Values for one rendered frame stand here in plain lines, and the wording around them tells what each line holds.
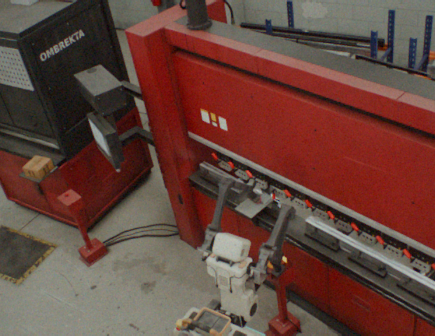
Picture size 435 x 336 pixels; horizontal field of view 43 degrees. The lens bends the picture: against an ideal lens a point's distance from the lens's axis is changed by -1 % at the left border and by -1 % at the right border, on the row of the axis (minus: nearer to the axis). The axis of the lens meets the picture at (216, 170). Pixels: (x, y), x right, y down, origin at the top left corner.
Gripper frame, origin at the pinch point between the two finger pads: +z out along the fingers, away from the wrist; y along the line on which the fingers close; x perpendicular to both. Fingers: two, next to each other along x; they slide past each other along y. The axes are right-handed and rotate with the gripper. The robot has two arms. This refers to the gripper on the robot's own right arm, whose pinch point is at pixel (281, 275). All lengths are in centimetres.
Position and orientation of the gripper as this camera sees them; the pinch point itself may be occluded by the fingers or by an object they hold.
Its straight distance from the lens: 426.7
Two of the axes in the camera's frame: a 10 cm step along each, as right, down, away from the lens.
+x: -6.1, -4.3, 6.7
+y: 7.2, -6.4, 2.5
